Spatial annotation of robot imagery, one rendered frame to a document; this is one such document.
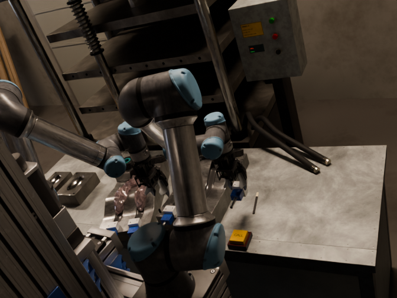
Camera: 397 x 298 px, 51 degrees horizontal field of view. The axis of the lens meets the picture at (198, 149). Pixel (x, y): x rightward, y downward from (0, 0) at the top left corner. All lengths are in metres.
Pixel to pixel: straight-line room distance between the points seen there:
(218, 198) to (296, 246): 0.40
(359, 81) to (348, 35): 0.44
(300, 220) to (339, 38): 2.44
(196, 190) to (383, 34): 2.96
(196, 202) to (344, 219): 0.77
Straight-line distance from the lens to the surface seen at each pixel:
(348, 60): 3.98
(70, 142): 1.39
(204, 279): 1.30
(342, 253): 1.59
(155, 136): 1.30
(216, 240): 1.08
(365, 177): 1.89
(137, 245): 1.15
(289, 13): 2.09
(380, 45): 3.87
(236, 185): 1.72
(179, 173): 1.08
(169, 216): 1.78
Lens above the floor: 1.98
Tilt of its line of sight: 30 degrees down
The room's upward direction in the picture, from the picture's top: 20 degrees counter-clockwise
